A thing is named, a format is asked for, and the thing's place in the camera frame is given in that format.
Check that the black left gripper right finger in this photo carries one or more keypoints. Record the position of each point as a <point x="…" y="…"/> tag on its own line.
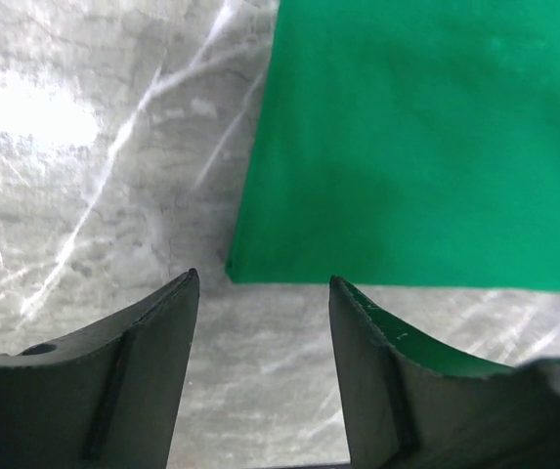
<point x="411" y="401"/>

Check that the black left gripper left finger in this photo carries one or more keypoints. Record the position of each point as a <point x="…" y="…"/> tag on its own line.
<point x="106" y="395"/>

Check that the green t shirt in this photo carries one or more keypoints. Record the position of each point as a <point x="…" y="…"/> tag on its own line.
<point x="410" y="143"/>

